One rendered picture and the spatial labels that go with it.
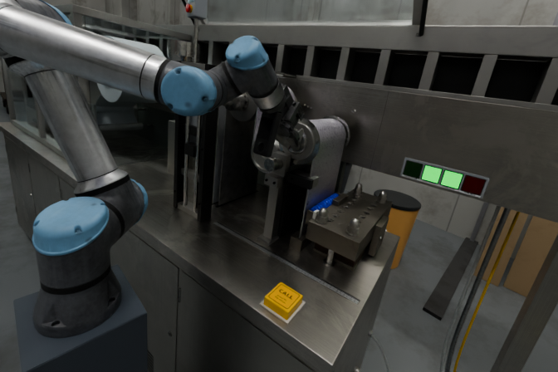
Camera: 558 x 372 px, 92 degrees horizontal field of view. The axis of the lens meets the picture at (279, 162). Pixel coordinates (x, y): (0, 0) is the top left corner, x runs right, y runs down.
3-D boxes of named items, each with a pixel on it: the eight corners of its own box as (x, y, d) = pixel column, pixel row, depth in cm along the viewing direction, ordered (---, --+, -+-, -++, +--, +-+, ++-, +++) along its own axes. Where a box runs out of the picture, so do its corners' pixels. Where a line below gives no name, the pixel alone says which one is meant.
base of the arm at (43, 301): (39, 354, 48) (31, 310, 45) (29, 301, 57) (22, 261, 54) (131, 310, 58) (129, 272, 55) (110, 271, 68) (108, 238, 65)
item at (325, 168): (302, 213, 87) (312, 159, 81) (332, 194, 106) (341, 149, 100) (304, 214, 86) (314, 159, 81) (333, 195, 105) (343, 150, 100)
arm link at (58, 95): (82, 254, 61) (-65, -10, 46) (119, 221, 75) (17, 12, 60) (130, 242, 60) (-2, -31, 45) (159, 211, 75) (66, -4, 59)
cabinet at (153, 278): (18, 235, 210) (1, 127, 186) (107, 210, 262) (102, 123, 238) (278, 580, 80) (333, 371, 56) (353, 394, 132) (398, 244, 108)
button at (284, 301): (262, 304, 65) (264, 296, 64) (279, 288, 70) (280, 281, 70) (286, 320, 61) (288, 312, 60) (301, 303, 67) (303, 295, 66)
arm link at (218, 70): (167, 85, 50) (217, 56, 49) (186, 85, 61) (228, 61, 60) (189, 122, 52) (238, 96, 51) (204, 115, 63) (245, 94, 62)
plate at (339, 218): (305, 237, 83) (308, 220, 81) (350, 201, 115) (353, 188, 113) (354, 261, 74) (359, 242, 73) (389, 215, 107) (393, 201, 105)
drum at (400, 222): (408, 261, 247) (428, 202, 230) (391, 278, 221) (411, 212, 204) (371, 241, 273) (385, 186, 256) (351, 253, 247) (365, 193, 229)
